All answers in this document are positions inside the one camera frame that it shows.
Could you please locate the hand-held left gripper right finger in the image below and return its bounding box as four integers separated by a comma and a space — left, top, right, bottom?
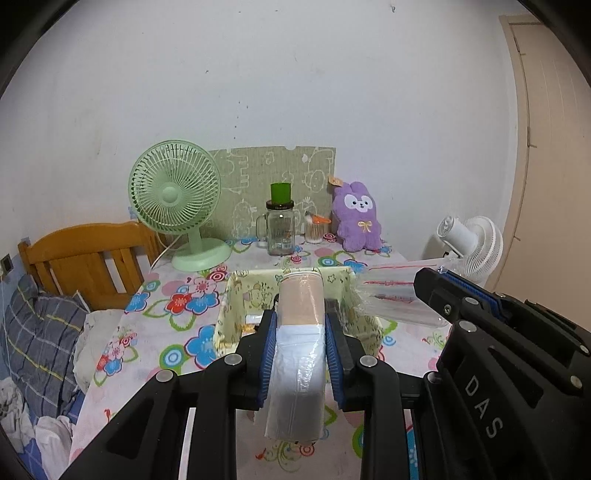
324, 300, 438, 480

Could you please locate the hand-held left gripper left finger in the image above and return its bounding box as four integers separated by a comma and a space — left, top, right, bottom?
60, 310, 279, 480

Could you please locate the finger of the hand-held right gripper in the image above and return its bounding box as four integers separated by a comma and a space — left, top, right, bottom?
441, 270, 591, 370
413, 268, 497, 326

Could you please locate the clear zip bags red stripe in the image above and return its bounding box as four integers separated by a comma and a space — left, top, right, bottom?
355, 258, 455, 329

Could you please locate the pink and white bag roll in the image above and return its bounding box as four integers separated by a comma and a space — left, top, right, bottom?
264, 271, 327, 441

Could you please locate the cartoon printed yellow storage box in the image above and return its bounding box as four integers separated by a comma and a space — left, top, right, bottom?
215, 267, 385, 370

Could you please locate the white desk fan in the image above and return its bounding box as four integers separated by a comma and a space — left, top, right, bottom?
436, 215, 504, 282

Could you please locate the purple plush rabbit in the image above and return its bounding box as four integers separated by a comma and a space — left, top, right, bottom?
330, 176, 384, 252

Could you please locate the floral printed sheet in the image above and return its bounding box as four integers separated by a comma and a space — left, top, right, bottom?
69, 236, 451, 480

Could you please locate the beige door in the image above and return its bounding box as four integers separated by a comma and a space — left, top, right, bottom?
499, 14, 591, 333

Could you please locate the clear cotton swab jar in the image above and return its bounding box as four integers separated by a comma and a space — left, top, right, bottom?
304, 212, 332, 244

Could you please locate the glass jar with green cap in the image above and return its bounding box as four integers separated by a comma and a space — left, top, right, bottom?
255, 183, 296, 257

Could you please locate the green desk fan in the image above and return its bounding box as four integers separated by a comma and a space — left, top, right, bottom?
128, 138, 232, 272

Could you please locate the green cartoon printed board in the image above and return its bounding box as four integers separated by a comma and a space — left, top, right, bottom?
208, 146, 338, 241

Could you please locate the wooden bed headboard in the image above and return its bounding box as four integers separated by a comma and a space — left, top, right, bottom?
18, 222, 162, 311

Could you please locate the grey plaid pillow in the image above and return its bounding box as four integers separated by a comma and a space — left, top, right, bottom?
0, 277, 88, 411

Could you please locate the crumpled grey white cloth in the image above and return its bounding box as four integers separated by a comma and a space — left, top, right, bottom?
0, 378, 35, 450

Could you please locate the blue bed sheet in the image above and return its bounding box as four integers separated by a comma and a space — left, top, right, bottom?
0, 401, 81, 480

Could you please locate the white fan cable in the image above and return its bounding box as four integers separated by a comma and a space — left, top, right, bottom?
150, 233, 185, 269

